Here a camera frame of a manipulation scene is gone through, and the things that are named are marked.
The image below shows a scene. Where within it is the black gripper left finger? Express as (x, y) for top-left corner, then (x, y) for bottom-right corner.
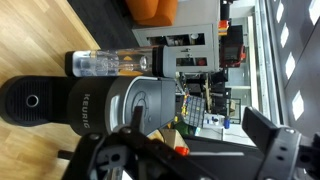
(61, 105), (208, 180)

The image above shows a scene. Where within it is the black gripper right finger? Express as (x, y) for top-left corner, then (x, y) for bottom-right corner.
(241, 106), (320, 180)

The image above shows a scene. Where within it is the black reservoir lid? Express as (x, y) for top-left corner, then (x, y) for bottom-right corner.
(151, 44), (177, 79)

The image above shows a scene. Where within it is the black Keurig coffee machine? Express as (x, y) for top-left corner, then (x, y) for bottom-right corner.
(0, 74), (178, 137)

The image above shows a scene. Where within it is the clear water reservoir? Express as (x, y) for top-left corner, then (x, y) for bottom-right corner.
(64, 46), (154, 79)

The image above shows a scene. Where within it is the red black machine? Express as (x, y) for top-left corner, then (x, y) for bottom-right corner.
(220, 43), (247, 69)

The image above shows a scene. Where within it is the blue cup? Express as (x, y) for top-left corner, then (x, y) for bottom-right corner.
(223, 116), (232, 130)

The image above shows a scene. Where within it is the red plastic object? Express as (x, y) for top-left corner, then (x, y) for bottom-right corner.
(174, 145), (191, 157)

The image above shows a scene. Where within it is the colourful grid panel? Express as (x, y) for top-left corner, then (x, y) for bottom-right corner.
(181, 94), (206, 128)

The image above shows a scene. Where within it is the red yellow box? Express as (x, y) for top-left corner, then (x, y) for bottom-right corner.
(217, 19), (231, 36)

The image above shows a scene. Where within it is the orange sofa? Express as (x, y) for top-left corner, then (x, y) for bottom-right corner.
(125, 0), (180, 28)

